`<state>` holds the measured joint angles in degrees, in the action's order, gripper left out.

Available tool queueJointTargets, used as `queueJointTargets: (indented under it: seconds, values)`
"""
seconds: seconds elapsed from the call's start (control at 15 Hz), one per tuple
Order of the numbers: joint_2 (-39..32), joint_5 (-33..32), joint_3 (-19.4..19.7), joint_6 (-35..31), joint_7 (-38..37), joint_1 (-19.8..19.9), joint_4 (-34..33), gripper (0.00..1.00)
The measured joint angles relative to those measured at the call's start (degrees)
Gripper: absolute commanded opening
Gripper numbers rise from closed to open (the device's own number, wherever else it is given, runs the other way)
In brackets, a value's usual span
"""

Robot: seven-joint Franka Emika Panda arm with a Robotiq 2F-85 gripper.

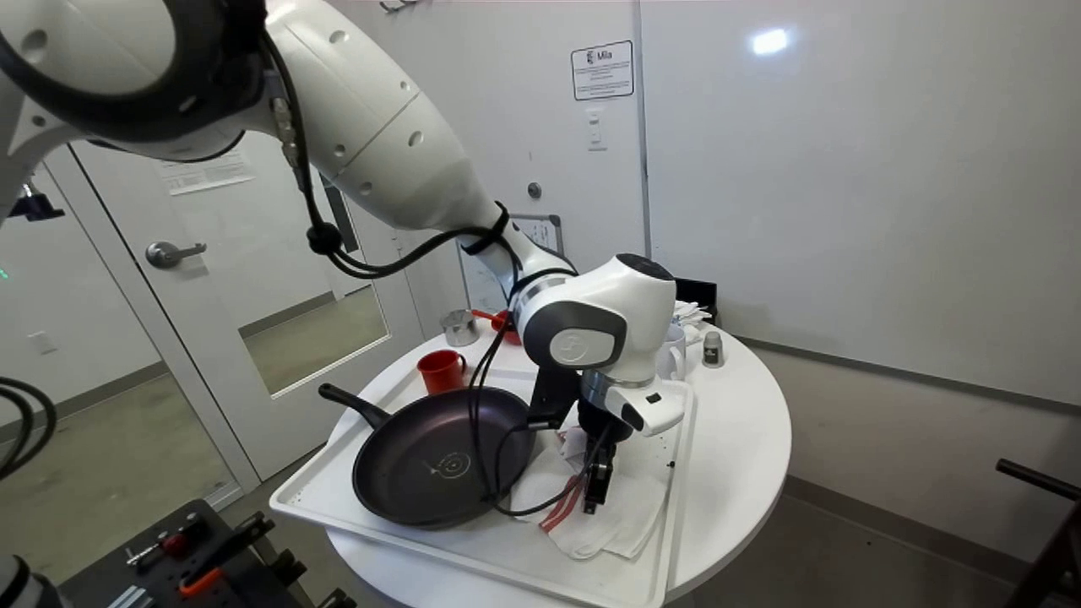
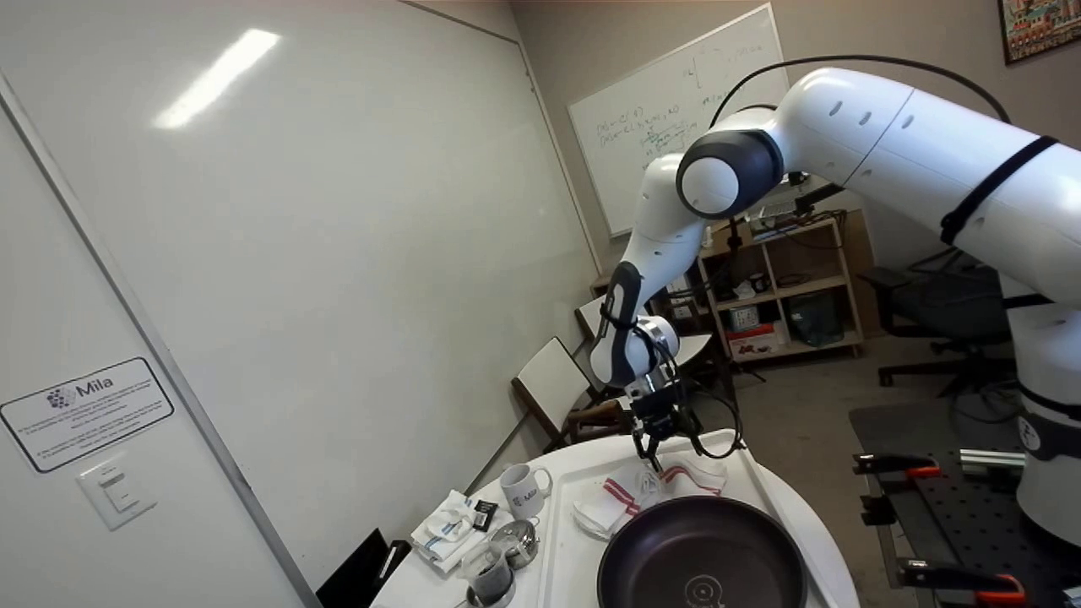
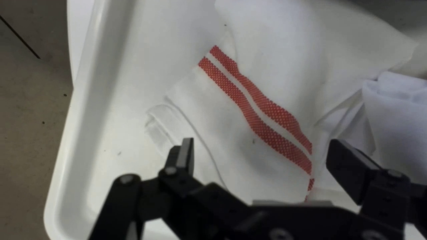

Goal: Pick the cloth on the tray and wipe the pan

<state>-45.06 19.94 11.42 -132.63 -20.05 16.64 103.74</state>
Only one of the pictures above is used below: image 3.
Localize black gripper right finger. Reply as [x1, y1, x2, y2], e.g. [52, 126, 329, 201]
[325, 137, 427, 240]

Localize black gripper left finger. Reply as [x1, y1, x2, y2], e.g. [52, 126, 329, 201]
[88, 137, 250, 240]

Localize white cloth red stripes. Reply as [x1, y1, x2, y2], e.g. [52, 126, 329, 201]
[358, 69, 427, 184]
[144, 0, 420, 206]

